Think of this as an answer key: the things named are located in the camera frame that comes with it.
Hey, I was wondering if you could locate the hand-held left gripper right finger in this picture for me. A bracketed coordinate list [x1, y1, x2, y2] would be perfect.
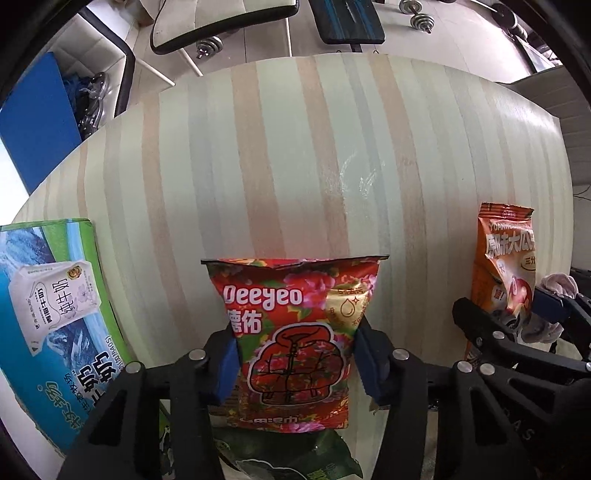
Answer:
[353, 316, 539, 480]

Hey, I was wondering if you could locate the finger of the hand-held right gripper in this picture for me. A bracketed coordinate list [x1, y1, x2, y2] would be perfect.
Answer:
[451, 296, 525, 372]
[533, 287, 591, 365]

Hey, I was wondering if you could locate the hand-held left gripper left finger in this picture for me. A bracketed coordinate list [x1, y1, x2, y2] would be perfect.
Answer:
[55, 323, 242, 480]

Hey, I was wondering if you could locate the orange snack packet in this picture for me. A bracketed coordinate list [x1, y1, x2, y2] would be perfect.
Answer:
[463, 202, 539, 370]

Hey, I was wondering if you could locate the red floral wet wipes packet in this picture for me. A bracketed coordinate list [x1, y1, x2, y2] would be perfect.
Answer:
[201, 255, 389, 435]

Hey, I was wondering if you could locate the grey cloth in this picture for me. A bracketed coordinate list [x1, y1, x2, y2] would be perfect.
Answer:
[521, 272, 580, 344]

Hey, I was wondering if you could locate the green packet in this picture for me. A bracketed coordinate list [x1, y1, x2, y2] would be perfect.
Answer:
[213, 428, 366, 480]

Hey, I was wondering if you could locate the blue green milk carton box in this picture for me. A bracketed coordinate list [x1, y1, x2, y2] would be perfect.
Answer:
[0, 217, 132, 459]

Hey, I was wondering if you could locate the pile of chrome weights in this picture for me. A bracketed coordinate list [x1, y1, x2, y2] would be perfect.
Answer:
[65, 70, 114, 139]

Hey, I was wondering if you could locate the blue panel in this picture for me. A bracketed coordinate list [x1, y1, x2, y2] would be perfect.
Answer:
[0, 50, 81, 197]

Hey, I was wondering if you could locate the silver dumbbell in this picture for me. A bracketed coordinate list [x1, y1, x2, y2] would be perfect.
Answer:
[398, 0, 435, 34]
[195, 38, 224, 60]

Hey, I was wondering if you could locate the black blue padded bench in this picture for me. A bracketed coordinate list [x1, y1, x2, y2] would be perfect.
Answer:
[308, 0, 387, 47]

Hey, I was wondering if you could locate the white black padded seat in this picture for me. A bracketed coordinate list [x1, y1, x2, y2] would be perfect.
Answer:
[46, 9, 137, 118]

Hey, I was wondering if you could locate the white padded chair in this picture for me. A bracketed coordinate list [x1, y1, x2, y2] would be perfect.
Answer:
[148, 0, 301, 55]

